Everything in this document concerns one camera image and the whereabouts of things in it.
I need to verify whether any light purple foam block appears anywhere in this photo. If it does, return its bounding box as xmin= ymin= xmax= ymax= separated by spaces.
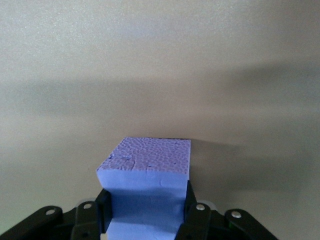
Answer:
xmin=95 ymin=136 xmax=192 ymax=240

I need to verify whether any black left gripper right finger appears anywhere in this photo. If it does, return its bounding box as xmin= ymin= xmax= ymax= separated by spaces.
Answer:
xmin=174 ymin=179 xmax=279 ymax=240

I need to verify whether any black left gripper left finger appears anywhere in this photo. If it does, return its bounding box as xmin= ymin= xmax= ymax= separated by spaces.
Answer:
xmin=0 ymin=188 xmax=112 ymax=240

